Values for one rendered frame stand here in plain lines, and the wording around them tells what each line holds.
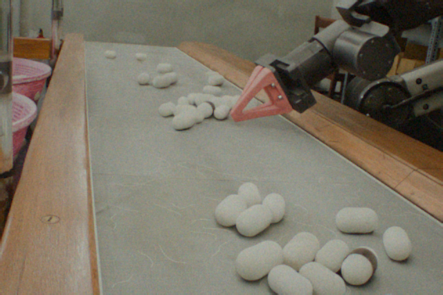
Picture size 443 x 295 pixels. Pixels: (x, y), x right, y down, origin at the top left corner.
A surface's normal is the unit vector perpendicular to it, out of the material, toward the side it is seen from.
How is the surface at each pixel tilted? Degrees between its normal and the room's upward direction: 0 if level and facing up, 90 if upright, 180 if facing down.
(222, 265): 0
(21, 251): 0
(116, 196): 0
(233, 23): 90
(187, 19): 90
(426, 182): 45
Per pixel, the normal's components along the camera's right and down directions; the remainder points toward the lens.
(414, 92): 0.00, 0.28
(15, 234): 0.11, -0.95
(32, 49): 0.27, 0.30
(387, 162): -0.59, -0.69
